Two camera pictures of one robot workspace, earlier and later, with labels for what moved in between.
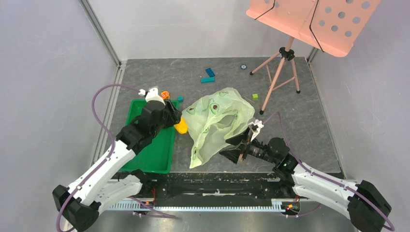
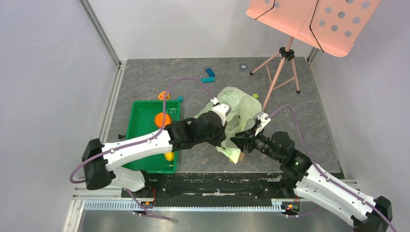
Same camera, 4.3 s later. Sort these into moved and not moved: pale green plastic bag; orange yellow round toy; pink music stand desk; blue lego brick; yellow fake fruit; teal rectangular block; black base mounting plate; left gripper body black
Moved: yellow fake fruit; pale green plastic bag; left gripper body black
Not moved: orange yellow round toy; pink music stand desk; teal rectangular block; black base mounting plate; blue lego brick
